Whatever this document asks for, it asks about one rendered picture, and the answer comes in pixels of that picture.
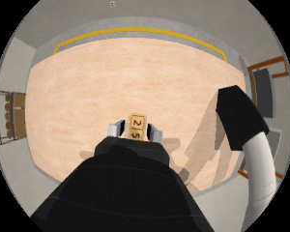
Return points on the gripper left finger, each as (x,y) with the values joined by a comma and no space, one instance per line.
(116,129)

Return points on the tan wooden number cube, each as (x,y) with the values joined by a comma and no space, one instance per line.
(137,122)
(135,134)

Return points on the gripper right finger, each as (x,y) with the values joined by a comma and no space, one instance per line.
(153,134)

